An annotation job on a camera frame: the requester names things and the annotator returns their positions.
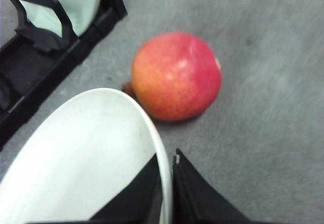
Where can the green plate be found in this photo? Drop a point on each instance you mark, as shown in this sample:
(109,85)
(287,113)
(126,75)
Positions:
(81,14)

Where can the black dish rack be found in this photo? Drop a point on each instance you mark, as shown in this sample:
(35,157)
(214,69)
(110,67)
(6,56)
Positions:
(32,62)

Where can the red pomegranate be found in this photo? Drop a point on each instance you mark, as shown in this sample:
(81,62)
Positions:
(176,76)

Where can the white plate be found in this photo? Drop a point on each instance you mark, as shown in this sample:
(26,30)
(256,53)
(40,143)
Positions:
(74,157)

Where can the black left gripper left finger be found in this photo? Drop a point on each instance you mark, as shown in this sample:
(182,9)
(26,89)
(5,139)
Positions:
(138,202)

